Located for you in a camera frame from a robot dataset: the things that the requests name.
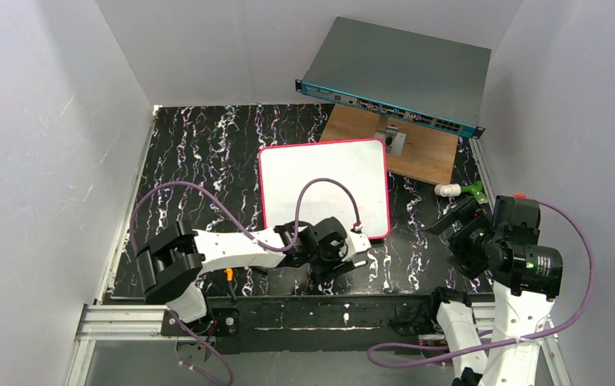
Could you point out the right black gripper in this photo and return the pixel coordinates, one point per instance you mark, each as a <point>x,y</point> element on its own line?
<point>466,234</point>

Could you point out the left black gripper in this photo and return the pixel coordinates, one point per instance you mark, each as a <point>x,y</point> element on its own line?
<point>336,260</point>

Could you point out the pink framed whiteboard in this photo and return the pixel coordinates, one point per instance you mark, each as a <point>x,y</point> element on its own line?
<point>313,181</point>

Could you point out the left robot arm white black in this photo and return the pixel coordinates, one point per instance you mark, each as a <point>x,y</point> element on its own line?
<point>170,262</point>

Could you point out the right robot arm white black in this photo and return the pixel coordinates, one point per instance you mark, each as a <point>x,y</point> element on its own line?
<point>527,279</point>

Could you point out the white green plastic pipe fitting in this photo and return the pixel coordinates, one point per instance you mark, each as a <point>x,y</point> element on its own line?
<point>455,190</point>

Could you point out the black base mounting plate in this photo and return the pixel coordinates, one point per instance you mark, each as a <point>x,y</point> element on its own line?
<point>310,323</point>

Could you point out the wooden board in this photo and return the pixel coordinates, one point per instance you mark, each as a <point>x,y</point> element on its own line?
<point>427,155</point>

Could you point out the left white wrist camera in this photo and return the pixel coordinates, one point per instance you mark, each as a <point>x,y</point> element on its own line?
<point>357,242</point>

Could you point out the metal bracket with black knob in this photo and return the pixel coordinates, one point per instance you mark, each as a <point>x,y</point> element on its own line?
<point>390,135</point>

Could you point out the orange handled pliers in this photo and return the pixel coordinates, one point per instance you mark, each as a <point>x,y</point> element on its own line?
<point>230,279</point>

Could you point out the grey blue network switch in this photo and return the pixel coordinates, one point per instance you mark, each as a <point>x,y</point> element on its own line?
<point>420,79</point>

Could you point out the aluminium frame rail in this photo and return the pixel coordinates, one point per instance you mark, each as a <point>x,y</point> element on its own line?
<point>122,323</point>

